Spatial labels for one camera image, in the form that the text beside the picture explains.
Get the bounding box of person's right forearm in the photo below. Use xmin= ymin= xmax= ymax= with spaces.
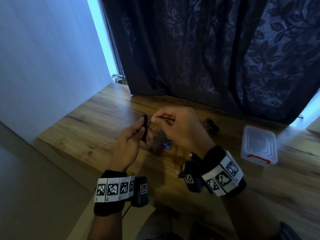
xmin=222 ymin=190 xmax=283 ymax=240

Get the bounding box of right wristband with marker tags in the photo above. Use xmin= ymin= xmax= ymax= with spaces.
xmin=200 ymin=146 xmax=248 ymax=198

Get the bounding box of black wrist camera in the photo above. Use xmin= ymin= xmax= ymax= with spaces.
xmin=178 ymin=161 xmax=205 ymax=193
xmin=131 ymin=176 xmax=150 ymax=208

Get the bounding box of left wristband with marker tags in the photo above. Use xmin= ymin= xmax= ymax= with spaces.
xmin=93 ymin=170 xmax=136 ymax=218

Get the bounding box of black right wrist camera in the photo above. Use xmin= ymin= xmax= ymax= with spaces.
xmin=178 ymin=161 xmax=205 ymax=193

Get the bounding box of wristband with marker tags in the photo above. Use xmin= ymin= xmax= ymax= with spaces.
xmin=200 ymin=146 xmax=248 ymax=198
xmin=93 ymin=170 xmax=136 ymax=218

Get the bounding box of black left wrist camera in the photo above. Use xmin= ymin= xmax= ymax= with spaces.
xmin=131 ymin=176 xmax=150 ymax=208

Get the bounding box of blue cable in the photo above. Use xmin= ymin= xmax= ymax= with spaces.
xmin=159 ymin=130 xmax=174 ymax=151

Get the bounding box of person's left hand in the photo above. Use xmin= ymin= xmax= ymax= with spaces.
xmin=108 ymin=116 xmax=152 ymax=173

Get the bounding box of person's right hand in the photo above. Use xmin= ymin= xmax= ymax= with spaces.
xmin=151 ymin=106 xmax=216 ymax=160

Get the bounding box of dark leaf-patterned curtain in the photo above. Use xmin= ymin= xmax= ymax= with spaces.
xmin=100 ymin=0 xmax=320 ymax=125

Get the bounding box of white window frame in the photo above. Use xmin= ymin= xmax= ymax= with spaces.
xmin=86 ymin=0 xmax=129 ymax=86

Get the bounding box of clear plastic box red handle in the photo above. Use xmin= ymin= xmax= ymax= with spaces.
xmin=240 ymin=125 xmax=278 ymax=167

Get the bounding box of black cable with yellow plug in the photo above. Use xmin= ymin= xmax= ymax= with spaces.
xmin=141 ymin=113 xmax=176 ymax=143

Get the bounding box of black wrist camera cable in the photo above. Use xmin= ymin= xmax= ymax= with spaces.
xmin=121 ymin=203 xmax=133 ymax=220

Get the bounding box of person's left forearm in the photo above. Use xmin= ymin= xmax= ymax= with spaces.
xmin=87 ymin=214 xmax=123 ymax=240

